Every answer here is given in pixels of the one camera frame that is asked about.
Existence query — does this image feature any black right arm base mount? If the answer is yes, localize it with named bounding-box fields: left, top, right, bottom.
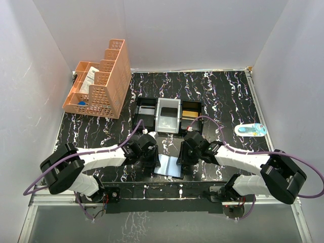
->
left=202, top=186, right=247, bottom=206

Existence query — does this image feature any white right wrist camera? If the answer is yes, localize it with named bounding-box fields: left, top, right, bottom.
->
left=187, top=127, right=197, bottom=132

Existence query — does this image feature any white middle bin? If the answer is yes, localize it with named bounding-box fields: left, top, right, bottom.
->
left=155, top=98, right=181, bottom=134

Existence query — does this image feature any black left bin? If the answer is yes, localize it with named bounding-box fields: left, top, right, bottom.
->
left=132, top=97, right=157, bottom=132

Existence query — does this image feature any black bin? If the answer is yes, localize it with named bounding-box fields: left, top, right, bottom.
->
left=132, top=97, right=157, bottom=132
left=179, top=100, right=204, bottom=136

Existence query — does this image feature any gold card in right bin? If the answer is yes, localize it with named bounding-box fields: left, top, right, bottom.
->
left=182, top=110, right=199, bottom=120

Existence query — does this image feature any black leather card holder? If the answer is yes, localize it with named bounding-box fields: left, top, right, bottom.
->
left=154, top=154, right=184, bottom=179

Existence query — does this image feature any white paper packet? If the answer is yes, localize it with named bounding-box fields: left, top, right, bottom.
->
left=79, top=66, right=99, bottom=94

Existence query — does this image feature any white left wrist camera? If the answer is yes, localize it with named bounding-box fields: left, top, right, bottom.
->
left=142, top=129, right=158, bottom=140

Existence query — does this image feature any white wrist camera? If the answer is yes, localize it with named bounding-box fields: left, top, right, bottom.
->
left=142, top=129, right=158, bottom=140
left=187, top=127, right=197, bottom=132

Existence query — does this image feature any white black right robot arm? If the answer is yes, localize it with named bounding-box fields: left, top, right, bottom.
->
left=177, top=131, right=307, bottom=205

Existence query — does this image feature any black right bin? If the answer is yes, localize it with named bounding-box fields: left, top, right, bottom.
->
left=179, top=100, right=204, bottom=136

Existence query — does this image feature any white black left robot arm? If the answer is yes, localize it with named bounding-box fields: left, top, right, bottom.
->
left=40, top=132, right=158, bottom=203

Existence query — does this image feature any dark card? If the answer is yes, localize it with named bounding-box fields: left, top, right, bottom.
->
left=160, top=107, right=178, bottom=117

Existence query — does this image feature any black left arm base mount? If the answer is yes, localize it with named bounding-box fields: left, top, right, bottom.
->
left=103, top=186, right=120, bottom=204

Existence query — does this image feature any blue white blister pack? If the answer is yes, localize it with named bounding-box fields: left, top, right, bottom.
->
left=234, top=123, right=267, bottom=137

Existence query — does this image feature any card in left bin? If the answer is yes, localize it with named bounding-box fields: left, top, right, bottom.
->
left=138, top=106, right=155, bottom=116

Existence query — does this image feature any orange plastic desk organizer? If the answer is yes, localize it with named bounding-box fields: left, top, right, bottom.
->
left=62, top=39, right=132, bottom=119

